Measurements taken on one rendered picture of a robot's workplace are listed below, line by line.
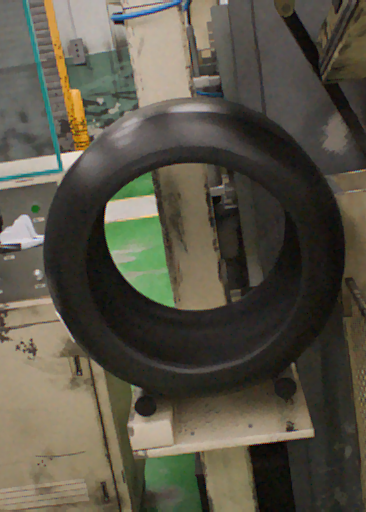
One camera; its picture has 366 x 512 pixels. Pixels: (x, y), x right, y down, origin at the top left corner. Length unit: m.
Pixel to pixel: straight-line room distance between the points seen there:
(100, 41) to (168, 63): 8.92
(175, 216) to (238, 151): 0.47
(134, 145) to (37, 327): 1.04
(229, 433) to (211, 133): 0.62
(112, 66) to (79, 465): 8.57
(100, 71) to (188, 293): 8.92
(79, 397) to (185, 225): 0.78
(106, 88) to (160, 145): 9.33
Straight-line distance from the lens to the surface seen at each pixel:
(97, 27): 10.59
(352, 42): 1.34
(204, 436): 1.56
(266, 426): 1.56
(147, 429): 1.53
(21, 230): 1.48
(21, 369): 2.30
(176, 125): 1.31
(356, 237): 1.71
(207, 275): 1.78
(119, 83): 10.60
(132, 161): 1.31
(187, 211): 1.73
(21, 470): 2.48
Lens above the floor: 1.61
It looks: 17 degrees down
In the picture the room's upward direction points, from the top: 9 degrees counter-clockwise
